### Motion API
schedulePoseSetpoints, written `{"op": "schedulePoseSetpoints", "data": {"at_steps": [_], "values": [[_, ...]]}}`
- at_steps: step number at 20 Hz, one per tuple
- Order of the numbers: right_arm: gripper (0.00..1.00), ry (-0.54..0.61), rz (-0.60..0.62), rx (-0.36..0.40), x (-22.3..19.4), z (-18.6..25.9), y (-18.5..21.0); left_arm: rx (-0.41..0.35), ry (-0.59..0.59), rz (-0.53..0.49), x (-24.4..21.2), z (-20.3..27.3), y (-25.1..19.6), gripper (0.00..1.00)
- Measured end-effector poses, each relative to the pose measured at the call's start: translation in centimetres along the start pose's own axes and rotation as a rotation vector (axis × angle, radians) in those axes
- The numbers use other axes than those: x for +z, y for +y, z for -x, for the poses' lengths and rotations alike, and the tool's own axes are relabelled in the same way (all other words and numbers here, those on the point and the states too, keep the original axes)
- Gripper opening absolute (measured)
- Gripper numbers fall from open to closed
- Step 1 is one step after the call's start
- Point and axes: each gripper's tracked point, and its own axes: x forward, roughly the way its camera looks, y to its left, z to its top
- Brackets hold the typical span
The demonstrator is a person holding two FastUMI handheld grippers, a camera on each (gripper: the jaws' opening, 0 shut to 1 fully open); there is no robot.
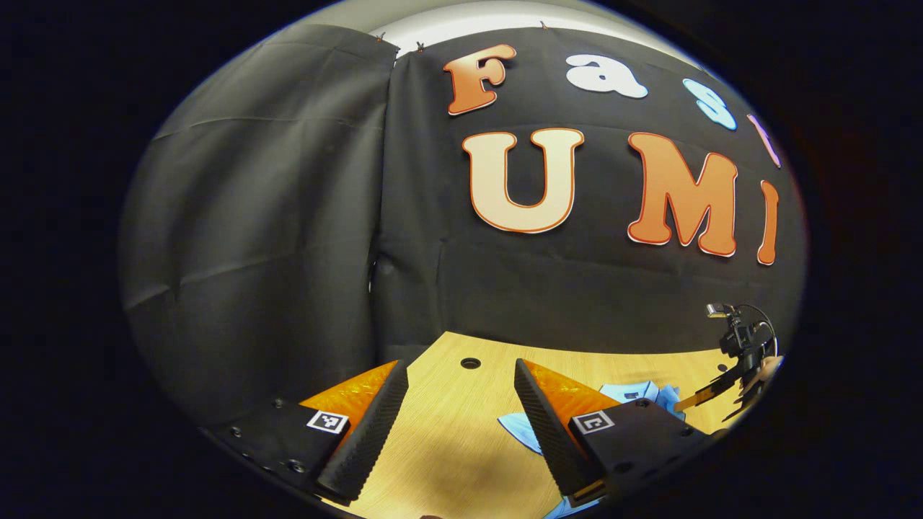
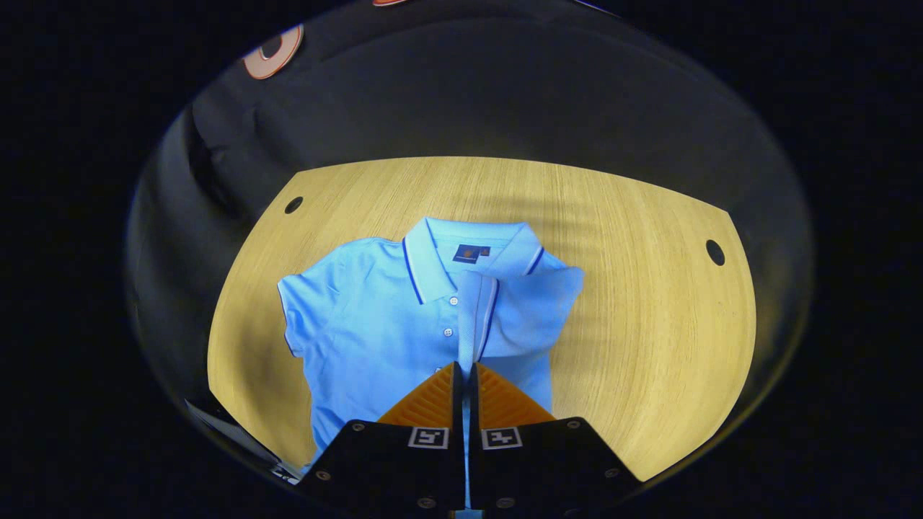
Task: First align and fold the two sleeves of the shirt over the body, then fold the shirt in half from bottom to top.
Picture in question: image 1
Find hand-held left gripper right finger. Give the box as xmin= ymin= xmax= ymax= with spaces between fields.
xmin=513 ymin=358 xmax=722 ymax=509

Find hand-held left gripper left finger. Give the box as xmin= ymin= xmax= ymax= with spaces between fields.
xmin=206 ymin=360 xmax=410 ymax=505

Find light blue T-shirt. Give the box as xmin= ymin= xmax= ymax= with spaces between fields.
xmin=496 ymin=380 xmax=686 ymax=519

